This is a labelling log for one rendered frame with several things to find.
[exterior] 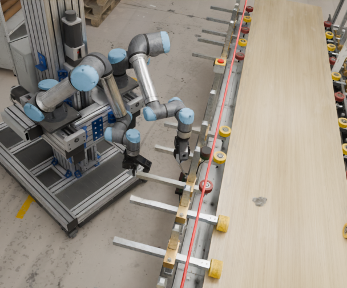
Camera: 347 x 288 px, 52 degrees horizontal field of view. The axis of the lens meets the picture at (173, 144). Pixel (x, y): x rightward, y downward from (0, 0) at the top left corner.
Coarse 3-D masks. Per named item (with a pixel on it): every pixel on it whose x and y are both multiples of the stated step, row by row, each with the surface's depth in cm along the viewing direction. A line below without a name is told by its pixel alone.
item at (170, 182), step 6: (138, 174) 208; (144, 174) 208; (150, 174) 209; (150, 180) 209; (156, 180) 207; (162, 180) 207; (168, 180) 207; (174, 180) 208; (174, 186) 207; (180, 186) 206; (198, 186) 206; (198, 192) 206
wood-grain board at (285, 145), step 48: (288, 48) 323; (240, 96) 265; (288, 96) 270; (240, 144) 228; (288, 144) 233; (336, 144) 237; (240, 192) 201; (288, 192) 204; (336, 192) 208; (240, 240) 179; (288, 240) 182; (336, 240) 185
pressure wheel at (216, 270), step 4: (212, 260) 162; (216, 260) 163; (212, 264) 160; (216, 264) 160; (220, 264) 161; (212, 268) 159; (216, 268) 159; (220, 268) 159; (208, 272) 163; (212, 272) 159; (216, 272) 159; (220, 272) 159; (212, 276) 160; (216, 276) 160; (220, 276) 159
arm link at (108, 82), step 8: (104, 56) 172; (104, 72) 174; (112, 72) 179; (104, 80) 179; (112, 80) 181; (104, 88) 183; (112, 88) 183; (112, 96) 185; (120, 96) 190; (112, 104) 189; (120, 104) 190; (112, 112) 195; (120, 112) 192; (128, 112) 201; (120, 120) 195; (128, 120) 198
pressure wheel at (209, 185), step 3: (207, 180) 204; (201, 183) 202; (207, 183) 202; (210, 183) 202; (201, 186) 200; (207, 186) 201; (210, 186) 201; (201, 189) 200; (207, 189) 199; (210, 189) 200; (204, 192) 200; (207, 192) 200; (210, 192) 202; (204, 195) 209
